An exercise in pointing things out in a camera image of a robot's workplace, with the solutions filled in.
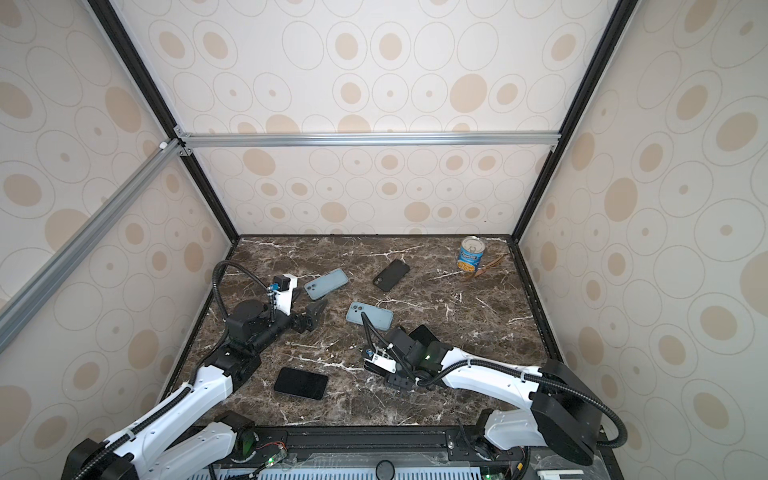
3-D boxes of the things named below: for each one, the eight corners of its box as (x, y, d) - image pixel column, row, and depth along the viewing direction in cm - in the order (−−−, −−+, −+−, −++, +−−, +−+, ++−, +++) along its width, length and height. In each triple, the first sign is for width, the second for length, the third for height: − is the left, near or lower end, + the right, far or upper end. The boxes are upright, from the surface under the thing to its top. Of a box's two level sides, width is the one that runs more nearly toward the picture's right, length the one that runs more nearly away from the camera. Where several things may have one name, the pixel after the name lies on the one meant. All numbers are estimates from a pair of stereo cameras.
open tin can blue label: (458, 273, 111) (464, 253, 103) (455, 256, 117) (460, 236, 108) (480, 273, 111) (487, 253, 103) (475, 256, 117) (482, 236, 108)
